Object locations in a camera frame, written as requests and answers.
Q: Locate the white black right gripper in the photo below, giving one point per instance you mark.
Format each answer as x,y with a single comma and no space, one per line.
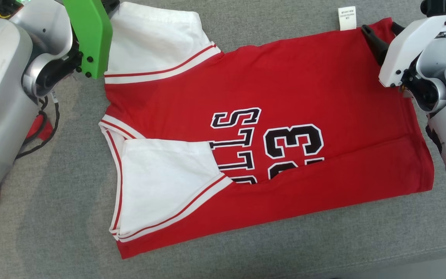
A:
405,50

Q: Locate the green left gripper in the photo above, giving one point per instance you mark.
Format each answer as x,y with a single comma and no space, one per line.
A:
91,38

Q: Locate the red white shorts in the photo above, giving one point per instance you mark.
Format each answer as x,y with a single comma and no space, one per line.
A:
41,131

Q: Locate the red white basketball jersey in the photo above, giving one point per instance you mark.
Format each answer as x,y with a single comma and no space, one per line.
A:
285,77

